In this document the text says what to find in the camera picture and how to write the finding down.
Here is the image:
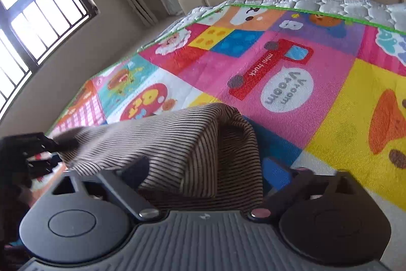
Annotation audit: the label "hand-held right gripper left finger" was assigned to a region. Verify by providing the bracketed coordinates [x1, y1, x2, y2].
[52, 157, 159, 221]

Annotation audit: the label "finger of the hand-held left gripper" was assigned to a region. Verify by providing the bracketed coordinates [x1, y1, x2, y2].
[24, 133, 80, 155]
[27, 157, 62, 177]

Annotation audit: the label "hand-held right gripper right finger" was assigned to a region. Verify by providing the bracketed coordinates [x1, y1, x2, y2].
[249, 157, 365, 217]

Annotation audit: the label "beige striped clothes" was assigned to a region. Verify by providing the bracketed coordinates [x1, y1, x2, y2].
[59, 103, 265, 206]

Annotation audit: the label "colourful cartoon printed blanket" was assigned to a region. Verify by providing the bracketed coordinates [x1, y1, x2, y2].
[30, 0, 406, 259]

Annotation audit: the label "white quilted mattress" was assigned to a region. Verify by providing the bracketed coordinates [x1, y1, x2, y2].
[181, 0, 406, 37]

